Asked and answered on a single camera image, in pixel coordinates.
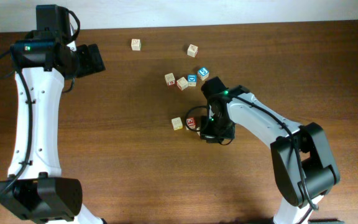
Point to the blue letter D block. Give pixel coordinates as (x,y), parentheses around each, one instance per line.
(192,80)

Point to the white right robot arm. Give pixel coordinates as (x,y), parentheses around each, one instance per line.
(303,164)

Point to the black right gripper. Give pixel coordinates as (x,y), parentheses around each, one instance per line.
(206,133)

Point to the wooden block cluster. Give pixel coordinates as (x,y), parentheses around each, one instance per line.
(198,131)
(170,79)
(177,123)

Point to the wooden block far right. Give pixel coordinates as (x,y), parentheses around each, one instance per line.
(192,50)

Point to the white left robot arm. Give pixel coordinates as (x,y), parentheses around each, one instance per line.
(43,61)

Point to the red letter block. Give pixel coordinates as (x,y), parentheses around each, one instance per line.
(190,123)

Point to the wooden block far left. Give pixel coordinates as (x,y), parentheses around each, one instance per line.
(136,44)

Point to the wooden block beside blue D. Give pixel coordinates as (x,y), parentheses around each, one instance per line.
(182,83)

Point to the wooden block cluster bottom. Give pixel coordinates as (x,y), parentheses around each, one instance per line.
(198,131)

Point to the blue number five block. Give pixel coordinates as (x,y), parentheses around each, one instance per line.
(203,73)

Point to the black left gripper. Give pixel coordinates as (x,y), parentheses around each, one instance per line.
(94,61)

